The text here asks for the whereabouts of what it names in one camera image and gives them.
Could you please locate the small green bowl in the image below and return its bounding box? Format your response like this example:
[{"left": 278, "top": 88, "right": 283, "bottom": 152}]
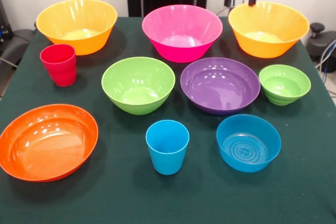
[{"left": 258, "top": 64, "right": 312, "bottom": 106}]

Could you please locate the yellow-orange large bowl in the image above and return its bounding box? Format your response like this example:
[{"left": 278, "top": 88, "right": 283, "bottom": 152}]
[
  {"left": 35, "top": 0, "right": 118, "bottom": 56},
  {"left": 228, "top": 1, "right": 310, "bottom": 59}
]

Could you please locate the pink large bowl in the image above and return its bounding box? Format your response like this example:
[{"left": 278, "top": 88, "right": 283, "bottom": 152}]
[{"left": 141, "top": 4, "right": 224, "bottom": 63}]

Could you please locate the purple bowl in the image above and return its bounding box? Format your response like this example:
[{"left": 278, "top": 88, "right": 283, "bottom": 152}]
[{"left": 180, "top": 57, "right": 261, "bottom": 116}]

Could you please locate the large green bowl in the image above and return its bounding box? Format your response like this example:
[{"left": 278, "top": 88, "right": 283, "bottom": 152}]
[{"left": 101, "top": 56, "right": 176, "bottom": 116}]

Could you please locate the blue bowl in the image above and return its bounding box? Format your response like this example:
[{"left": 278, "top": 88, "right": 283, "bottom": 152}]
[{"left": 216, "top": 114, "right": 282, "bottom": 174}]

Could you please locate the blue cup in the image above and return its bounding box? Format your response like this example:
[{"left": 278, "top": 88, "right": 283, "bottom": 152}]
[{"left": 145, "top": 120, "right": 190, "bottom": 176}]

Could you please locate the red cup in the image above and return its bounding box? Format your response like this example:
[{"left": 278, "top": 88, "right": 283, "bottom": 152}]
[{"left": 39, "top": 44, "right": 77, "bottom": 88}]

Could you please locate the grey office chair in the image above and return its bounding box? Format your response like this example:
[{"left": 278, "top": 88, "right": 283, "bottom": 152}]
[{"left": 0, "top": 29, "right": 36, "bottom": 68}]

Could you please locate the black computer equipment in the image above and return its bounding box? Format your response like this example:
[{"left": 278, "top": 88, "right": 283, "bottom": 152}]
[{"left": 0, "top": 0, "right": 13, "bottom": 42}]

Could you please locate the dark green tablecloth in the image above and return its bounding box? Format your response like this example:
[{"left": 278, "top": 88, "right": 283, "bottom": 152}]
[{"left": 0, "top": 16, "right": 336, "bottom": 224}]

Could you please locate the orange shallow bowl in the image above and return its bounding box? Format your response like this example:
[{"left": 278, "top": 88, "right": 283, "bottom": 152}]
[{"left": 0, "top": 103, "right": 99, "bottom": 183}]

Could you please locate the grey cable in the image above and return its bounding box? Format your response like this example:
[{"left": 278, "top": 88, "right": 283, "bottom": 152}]
[{"left": 316, "top": 39, "right": 336, "bottom": 69}]

